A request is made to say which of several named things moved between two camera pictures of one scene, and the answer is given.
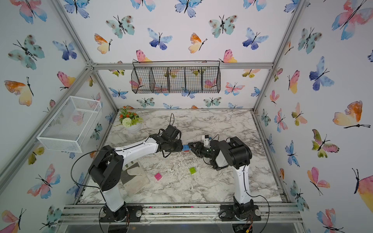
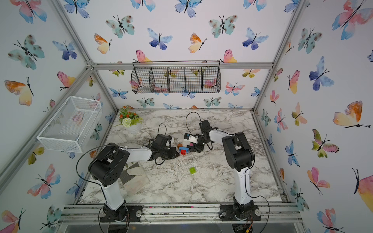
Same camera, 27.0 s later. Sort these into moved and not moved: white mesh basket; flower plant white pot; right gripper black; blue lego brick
Moved: right gripper black
Not moved: flower plant white pot; blue lego brick; white mesh basket
